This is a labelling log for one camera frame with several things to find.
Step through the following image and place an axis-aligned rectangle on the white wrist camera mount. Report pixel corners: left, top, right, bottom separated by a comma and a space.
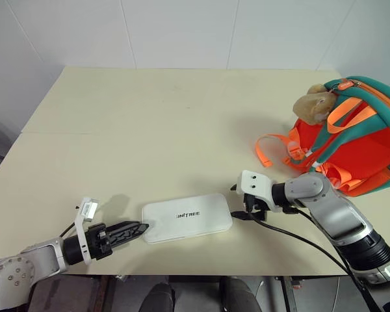
73, 196, 100, 265
237, 170, 281, 213

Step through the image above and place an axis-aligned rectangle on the black metal table leg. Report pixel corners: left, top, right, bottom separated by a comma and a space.
278, 276, 297, 312

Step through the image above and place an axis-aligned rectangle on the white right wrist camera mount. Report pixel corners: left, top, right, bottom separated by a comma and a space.
237, 170, 281, 213

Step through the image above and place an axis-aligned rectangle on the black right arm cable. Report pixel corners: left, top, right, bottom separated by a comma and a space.
246, 207, 383, 312

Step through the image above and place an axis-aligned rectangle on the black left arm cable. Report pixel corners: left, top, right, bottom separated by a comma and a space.
58, 223, 77, 239

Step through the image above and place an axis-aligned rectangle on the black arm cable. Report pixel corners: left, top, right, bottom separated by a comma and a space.
246, 207, 383, 312
58, 223, 77, 239

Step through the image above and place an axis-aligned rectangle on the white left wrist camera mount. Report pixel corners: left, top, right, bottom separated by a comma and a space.
73, 196, 100, 265

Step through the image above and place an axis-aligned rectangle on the dark rounded shape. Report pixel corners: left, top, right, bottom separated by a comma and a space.
218, 278, 265, 312
139, 281, 177, 312

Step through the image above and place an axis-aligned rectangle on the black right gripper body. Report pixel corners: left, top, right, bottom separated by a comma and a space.
242, 193, 269, 222

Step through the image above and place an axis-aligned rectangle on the orange and teal backpack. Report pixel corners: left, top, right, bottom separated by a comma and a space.
255, 75, 390, 198

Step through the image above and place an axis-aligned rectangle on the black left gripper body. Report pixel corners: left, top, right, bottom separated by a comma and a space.
86, 223, 114, 261

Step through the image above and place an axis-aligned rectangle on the tan plush toy charm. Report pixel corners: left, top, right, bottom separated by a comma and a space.
293, 83, 338, 126

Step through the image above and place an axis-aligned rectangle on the white flat box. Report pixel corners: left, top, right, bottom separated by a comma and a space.
141, 192, 233, 245

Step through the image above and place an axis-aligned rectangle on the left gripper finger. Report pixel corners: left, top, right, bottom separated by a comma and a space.
107, 227, 150, 250
105, 221, 150, 239

